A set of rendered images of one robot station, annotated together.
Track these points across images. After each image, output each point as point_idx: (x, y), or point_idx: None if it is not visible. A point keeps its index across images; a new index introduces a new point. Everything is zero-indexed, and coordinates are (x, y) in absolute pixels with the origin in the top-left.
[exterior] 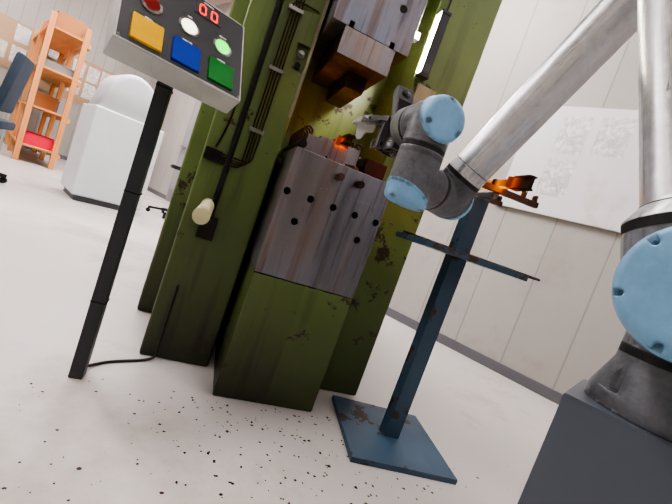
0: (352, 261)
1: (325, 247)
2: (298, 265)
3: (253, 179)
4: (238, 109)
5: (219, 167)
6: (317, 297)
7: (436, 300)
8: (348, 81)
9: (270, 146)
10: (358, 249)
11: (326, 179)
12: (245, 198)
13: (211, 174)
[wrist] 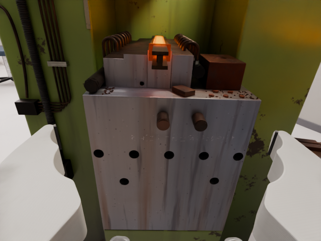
0: (213, 201)
1: (174, 196)
2: (148, 217)
3: (83, 115)
4: (26, 44)
5: (44, 115)
6: (180, 236)
7: None
8: None
9: (84, 74)
10: (219, 189)
11: (146, 125)
12: (85, 135)
13: (41, 124)
